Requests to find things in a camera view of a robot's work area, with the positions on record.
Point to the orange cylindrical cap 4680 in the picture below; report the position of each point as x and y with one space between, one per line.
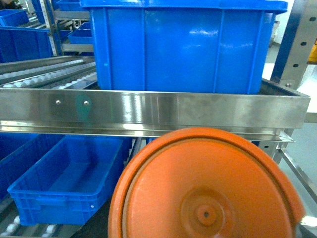
203 183

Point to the large blue bin upper shelf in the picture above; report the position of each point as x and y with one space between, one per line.
200 46

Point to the stainless steel shelf rack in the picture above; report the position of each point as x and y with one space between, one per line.
263 119

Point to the blue bin lower shelf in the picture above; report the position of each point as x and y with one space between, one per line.
72 181

